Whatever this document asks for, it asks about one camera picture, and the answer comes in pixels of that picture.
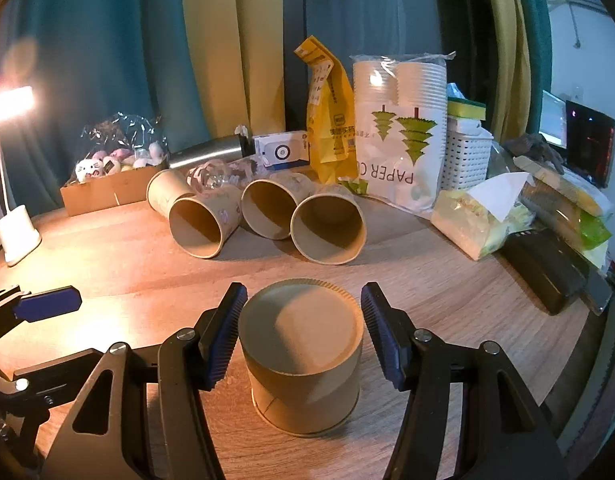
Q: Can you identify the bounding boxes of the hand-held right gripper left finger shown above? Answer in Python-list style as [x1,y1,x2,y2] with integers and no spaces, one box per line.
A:
[42,282,249,480]

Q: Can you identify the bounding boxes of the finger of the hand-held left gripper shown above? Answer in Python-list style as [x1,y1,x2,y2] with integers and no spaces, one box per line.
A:
[0,285,83,349]
[0,347,111,418]

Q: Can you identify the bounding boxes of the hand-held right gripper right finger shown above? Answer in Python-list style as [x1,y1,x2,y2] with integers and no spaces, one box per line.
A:
[361,282,571,480]

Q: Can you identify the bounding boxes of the brown paper cup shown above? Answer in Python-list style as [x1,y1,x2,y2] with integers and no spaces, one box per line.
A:
[168,186,242,260]
[147,168,194,217]
[238,277,365,436]
[290,185,366,265]
[241,172,314,240]

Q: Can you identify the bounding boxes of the white desk lamp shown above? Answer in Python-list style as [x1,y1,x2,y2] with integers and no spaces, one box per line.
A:
[0,85,43,268]

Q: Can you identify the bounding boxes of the cardboard tray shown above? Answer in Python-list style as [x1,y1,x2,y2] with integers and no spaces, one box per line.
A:
[60,161,169,218]

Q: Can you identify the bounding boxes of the yellow tissue pack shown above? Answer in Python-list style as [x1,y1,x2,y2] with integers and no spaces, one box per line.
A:
[431,171,537,262]

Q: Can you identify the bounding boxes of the clear bag of plush toys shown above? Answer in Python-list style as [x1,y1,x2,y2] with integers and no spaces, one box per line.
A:
[76,112,169,184]

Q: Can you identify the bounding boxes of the crumpled clear plastic wrap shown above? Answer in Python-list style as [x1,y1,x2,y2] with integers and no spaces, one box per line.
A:
[186,157,262,197]

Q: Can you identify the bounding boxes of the black case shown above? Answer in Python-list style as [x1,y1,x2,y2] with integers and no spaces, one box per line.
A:
[499,231,589,316]

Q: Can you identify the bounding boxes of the steel thermos flask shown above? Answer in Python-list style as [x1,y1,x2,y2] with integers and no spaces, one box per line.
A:
[168,134,254,170]

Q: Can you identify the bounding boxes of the white plastic basket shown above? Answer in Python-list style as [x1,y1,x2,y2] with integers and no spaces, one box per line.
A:
[439,115,494,194]

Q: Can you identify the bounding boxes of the white and blue small box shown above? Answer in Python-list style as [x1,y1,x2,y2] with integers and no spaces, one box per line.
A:
[252,130,311,169]

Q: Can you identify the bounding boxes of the plastic pack of paper cups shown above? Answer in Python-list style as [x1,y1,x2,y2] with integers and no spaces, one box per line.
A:
[348,51,457,219]

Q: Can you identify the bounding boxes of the yellow paper bag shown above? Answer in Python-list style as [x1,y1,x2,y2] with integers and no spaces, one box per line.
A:
[294,35,359,186]

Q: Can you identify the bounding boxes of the yellow green snack packets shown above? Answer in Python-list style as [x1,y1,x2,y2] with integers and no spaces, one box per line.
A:
[515,154,615,267]

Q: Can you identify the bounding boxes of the grey cloth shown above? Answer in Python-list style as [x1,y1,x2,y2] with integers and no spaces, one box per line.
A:
[502,132,567,175]

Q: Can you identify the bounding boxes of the yellow green sponge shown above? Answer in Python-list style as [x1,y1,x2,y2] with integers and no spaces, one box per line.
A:
[446,95,487,121]

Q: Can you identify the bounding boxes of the teal curtain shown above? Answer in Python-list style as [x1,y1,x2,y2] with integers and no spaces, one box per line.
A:
[0,0,211,211]

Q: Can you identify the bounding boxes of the yellow curtain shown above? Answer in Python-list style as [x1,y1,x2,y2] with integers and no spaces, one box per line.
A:
[480,0,533,136]
[180,0,289,142]

